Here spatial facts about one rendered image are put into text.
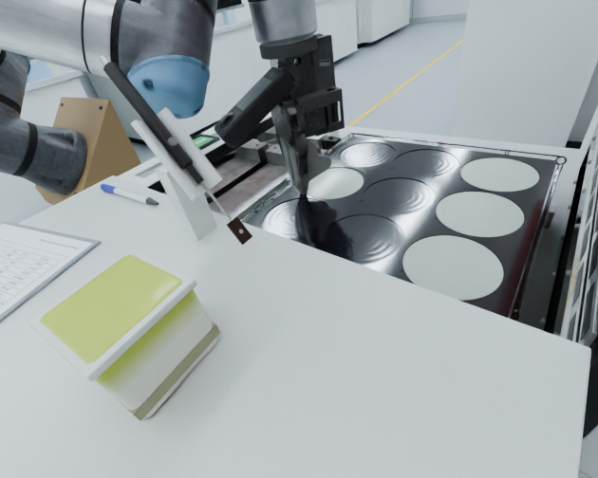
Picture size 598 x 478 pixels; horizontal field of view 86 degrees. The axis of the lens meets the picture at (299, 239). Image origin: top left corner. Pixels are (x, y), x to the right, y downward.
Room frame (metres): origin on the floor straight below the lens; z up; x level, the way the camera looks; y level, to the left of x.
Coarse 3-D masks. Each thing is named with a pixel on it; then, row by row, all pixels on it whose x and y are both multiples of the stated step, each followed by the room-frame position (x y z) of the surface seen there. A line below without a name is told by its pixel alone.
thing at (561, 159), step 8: (352, 136) 0.64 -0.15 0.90; (360, 136) 0.63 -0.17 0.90; (368, 136) 0.61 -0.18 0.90; (376, 136) 0.61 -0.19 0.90; (424, 144) 0.53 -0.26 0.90; (432, 144) 0.52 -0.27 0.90; (440, 144) 0.52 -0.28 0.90; (448, 144) 0.51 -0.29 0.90; (456, 144) 0.50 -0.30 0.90; (488, 152) 0.46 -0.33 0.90; (496, 152) 0.45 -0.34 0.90; (504, 152) 0.45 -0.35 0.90; (512, 152) 0.44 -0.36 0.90; (520, 152) 0.43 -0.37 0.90; (528, 152) 0.43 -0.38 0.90; (560, 160) 0.39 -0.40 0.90
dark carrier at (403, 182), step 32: (352, 160) 0.53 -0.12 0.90; (384, 160) 0.50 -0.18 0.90; (416, 160) 0.48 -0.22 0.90; (448, 160) 0.46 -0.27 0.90; (544, 160) 0.40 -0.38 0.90; (288, 192) 0.46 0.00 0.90; (384, 192) 0.41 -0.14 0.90; (416, 192) 0.39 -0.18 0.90; (448, 192) 0.37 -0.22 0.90; (512, 192) 0.34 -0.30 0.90; (544, 192) 0.33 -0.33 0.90; (256, 224) 0.39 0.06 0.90; (288, 224) 0.38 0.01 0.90; (320, 224) 0.36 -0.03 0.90; (352, 224) 0.35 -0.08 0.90; (384, 224) 0.33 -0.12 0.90; (416, 224) 0.32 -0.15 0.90; (352, 256) 0.28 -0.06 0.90; (384, 256) 0.27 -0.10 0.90; (512, 256) 0.23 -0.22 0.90; (512, 288) 0.19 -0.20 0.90
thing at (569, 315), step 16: (592, 144) 0.37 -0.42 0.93; (592, 160) 0.32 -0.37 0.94; (576, 176) 0.39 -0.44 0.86; (592, 176) 0.29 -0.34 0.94; (576, 192) 0.35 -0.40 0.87; (592, 192) 0.26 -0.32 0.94; (576, 208) 0.31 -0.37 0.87; (592, 208) 0.24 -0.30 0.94; (576, 224) 0.23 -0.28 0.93; (592, 224) 0.21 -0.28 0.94; (560, 240) 0.28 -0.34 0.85; (576, 240) 0.20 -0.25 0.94; (560, 256) 0.24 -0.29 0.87; (576, 256) 0.18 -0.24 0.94; (560, 272) 0.22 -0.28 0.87; (576, 272) 0.16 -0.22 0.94; (560, 288) 0.20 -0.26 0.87; (576, 288) 0.15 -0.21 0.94; (560, 304) 0.15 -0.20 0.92; (576, 304) 0.13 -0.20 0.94; (544, 320) 0.17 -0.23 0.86; (560, 320) 0.13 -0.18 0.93; (576, 320) 0.12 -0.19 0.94; (560, 336) 0.11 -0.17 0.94; (576, 336) 0.11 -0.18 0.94
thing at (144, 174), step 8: (216, 136) 0.63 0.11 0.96; (216, 144) 0.58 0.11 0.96; (208, 152) 0.56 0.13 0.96; (152, 160) 0.57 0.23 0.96; (136, 168) 0.55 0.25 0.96; (144, 168) 0.54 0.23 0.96; (152, 168) 0.54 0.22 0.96; (120, 176) 0.52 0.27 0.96; (128, 176) 0.52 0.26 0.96; (136, 176) 0.51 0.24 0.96; (144, 176) 0.51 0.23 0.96; (152, 176) 0.50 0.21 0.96; (144, 184) 0.47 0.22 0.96
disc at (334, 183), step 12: (336, 168) 0.51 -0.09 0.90; (312, 180) 0.48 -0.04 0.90; (324, 180) 0.48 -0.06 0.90; (336, 180) 0.47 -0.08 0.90; (348, 180) 0.46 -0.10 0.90; (360, 180) 0.45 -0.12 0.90; (312, 192) 0.45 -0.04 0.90; (324, 192) 0.44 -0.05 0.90; (336, 192) 0.43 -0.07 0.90; (348, 192) 0.43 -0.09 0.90
